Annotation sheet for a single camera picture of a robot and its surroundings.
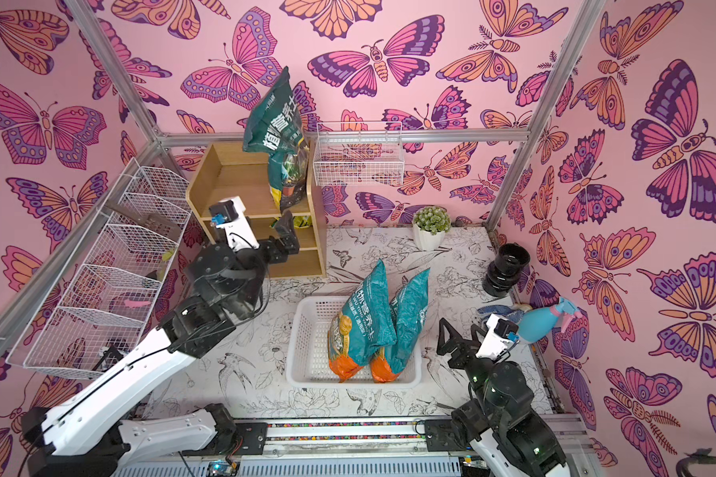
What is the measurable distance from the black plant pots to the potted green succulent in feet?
0.65

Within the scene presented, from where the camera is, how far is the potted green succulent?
102cm

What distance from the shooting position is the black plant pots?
0.92 metres
